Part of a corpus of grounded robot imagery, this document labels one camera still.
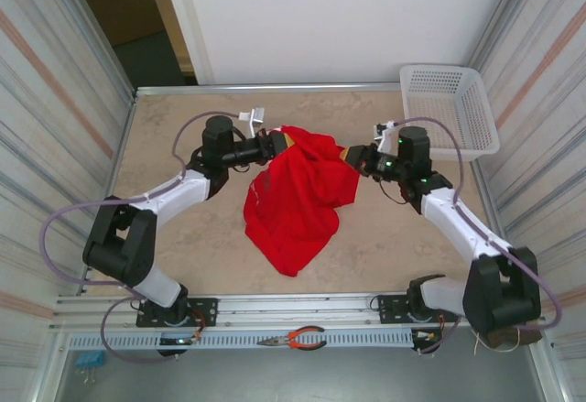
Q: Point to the red t-shirt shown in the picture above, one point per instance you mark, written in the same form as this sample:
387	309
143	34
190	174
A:
297	200

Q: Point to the white plastic mesh basket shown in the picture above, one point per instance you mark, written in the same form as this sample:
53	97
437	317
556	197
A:
476	113

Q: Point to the small green-lit circuit board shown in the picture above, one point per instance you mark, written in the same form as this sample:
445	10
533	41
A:
179	341

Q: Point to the blue binder clips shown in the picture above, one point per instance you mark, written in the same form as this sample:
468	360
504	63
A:
89	360

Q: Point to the aluminium table frame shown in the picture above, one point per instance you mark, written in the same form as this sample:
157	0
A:
274	89

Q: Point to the white door frame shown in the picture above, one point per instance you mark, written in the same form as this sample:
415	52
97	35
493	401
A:
192	35

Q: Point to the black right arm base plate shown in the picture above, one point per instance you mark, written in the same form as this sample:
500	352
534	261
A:
391	310

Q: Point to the aluminium mounting rail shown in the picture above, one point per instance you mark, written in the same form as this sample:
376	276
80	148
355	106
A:
297	306

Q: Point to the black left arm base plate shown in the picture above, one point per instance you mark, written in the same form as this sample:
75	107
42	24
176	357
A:
203	311

